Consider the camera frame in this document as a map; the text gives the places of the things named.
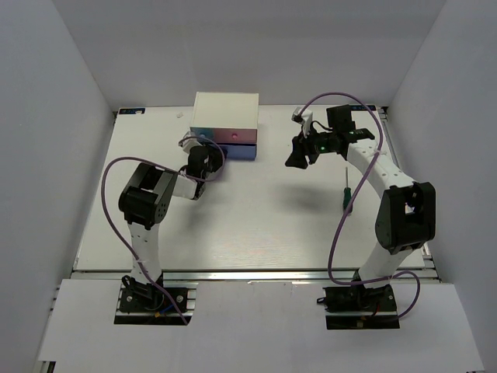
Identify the green handled screwdriver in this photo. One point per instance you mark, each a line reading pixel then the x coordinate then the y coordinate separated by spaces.
pixel 347 192

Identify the purple-blue wide drawer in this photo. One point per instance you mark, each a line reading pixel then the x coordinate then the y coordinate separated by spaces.
pixel 242 152

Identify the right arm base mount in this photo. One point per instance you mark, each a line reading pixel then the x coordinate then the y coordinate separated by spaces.
pixel 359 308

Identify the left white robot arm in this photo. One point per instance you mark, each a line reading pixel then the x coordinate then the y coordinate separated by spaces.
pixel 146 198

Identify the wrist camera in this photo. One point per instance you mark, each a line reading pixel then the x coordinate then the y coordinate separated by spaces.
pixel 304 117
pixel 188 142

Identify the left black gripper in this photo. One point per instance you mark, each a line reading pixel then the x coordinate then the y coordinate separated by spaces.
pixel 217 158

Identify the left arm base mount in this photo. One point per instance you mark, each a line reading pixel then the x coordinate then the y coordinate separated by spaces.
pixel 143 304

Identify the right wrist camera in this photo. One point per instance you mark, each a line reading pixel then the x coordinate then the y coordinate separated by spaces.
pixel 304 117

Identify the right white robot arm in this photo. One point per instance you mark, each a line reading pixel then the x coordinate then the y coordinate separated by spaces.
pixel 406 218

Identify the blue label sticker left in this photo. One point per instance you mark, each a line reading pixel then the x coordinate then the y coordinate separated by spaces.
pixel 131 111

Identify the pink drawer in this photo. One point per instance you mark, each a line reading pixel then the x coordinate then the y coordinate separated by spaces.
pixel 235 135

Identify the white drawer cabinet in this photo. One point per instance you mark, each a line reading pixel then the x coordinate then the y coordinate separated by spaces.
pixel 235 110

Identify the light blue small drawer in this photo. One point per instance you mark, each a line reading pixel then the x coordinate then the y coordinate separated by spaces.
pixel 203 132

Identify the blue label sticker right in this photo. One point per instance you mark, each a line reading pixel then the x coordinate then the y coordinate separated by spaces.
pixel 363 108

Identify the blue label sticker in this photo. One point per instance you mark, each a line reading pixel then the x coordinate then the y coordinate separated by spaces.
pixel 363 108
pixel 131 111

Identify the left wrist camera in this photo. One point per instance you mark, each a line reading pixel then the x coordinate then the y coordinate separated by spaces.
pixel 188 142

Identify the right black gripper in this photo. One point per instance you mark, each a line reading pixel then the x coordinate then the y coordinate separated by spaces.
pixel 297 157

